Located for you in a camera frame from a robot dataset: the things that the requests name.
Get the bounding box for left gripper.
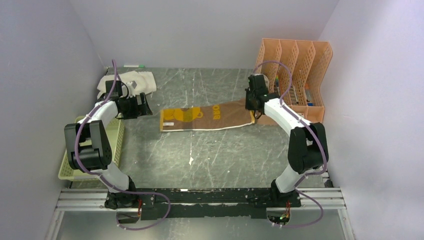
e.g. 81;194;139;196
120;93;153;121

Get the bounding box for yellow brown bear towel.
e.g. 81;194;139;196
159;99;255;132

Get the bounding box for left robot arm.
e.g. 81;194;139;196
64;80;152;210

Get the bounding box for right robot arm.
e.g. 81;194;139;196
245;74;329;207

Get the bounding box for white crumpled towel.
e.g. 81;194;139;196
97;70;157;101

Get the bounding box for green plastic basket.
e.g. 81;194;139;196
58;115;126;181

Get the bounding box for white green marker pen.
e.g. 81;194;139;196
123;64;145;69

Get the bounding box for orange file organizer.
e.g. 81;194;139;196
253;38;333;123

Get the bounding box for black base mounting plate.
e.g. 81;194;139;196
105;187;302;221

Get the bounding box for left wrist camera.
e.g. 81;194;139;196
126;81;137;98

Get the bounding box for aluminium frame rails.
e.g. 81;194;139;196
44;130;357;240

